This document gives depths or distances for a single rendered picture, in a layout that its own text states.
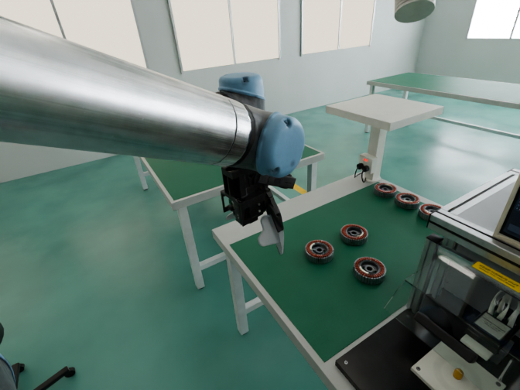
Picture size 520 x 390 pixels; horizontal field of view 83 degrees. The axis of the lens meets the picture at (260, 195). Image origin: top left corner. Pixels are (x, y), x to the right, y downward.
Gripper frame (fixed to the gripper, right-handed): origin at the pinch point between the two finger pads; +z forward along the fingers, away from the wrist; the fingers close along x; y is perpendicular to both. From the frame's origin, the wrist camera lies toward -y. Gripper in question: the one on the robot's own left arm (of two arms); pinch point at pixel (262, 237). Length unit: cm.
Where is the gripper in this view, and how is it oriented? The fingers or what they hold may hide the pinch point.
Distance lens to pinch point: 68.4
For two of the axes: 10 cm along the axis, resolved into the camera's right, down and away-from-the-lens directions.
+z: 0.6, 8.6, 5.1
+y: -7.7, 3.6, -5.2
